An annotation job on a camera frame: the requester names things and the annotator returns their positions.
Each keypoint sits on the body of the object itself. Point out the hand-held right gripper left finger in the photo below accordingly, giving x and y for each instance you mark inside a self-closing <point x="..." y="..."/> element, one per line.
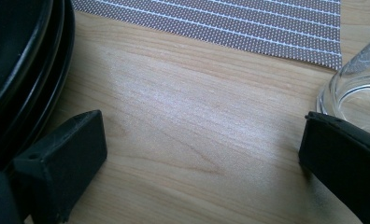
<point x="64" y="161"/>

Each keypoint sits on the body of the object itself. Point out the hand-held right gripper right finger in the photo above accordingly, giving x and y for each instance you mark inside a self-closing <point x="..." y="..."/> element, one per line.
<point x="342" y="161"/>

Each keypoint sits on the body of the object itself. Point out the clear drinking glass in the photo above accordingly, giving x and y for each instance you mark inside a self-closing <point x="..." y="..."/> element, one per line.
<point x="360" y="77"/>

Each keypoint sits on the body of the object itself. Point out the grey striped placemat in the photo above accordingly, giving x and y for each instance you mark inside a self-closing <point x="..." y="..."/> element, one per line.
<point x="220" y="25"/>

